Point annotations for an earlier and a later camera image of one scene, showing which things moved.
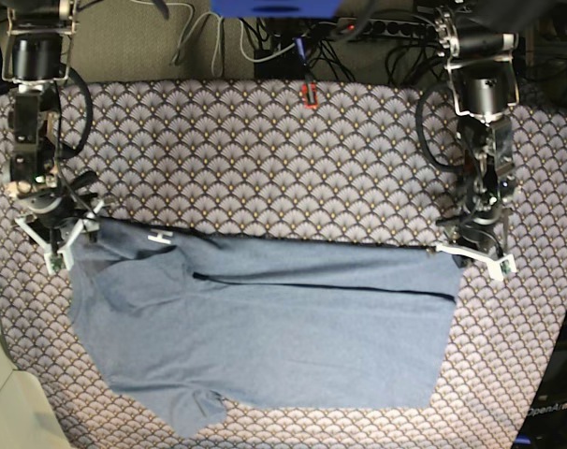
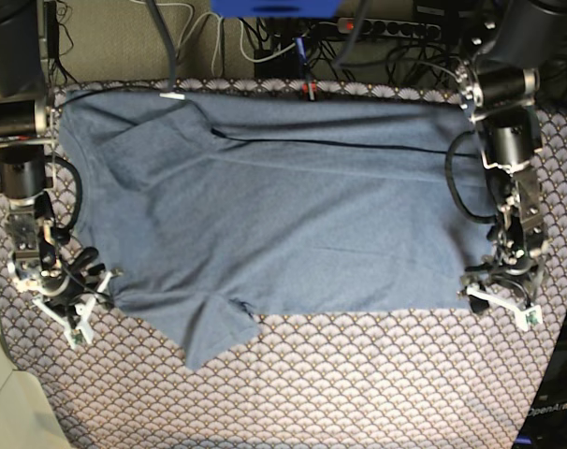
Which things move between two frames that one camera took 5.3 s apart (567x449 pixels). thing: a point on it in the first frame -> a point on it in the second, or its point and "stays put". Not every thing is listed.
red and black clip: [304, 91] stays put
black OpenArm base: [554, 419] stays put
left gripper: [483, 222] -> [513, 273]
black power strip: [387, 28] stays put
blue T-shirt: [191, 324] -> [204, 209]
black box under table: [287, 65] stays put
